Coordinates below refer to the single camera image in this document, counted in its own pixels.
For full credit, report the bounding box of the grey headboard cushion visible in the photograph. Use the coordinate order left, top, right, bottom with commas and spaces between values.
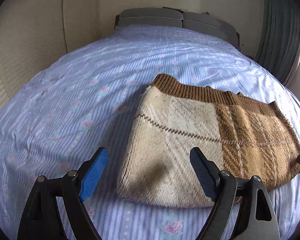
115, 7, 183, 28
183, 11, 239, 48

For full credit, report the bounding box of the white louvered wardrobe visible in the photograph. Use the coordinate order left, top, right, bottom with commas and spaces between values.
0, 0, 98, 111

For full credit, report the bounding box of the green curtain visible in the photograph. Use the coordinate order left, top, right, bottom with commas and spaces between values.
255, 0, 300, 85

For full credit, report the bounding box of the brown plaid knit sweater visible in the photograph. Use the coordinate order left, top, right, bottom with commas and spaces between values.
117, 74, 300, 208

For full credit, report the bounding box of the blue floral striped bedsheet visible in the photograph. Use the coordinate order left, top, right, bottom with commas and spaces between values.
0, 26, 300, 239

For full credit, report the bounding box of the grey right headboard cushion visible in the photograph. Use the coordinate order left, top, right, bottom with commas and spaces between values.
183, 11, 239, 48

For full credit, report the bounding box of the grey left headboard cushion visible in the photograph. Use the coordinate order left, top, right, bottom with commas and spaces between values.
115, 7, 183, 28

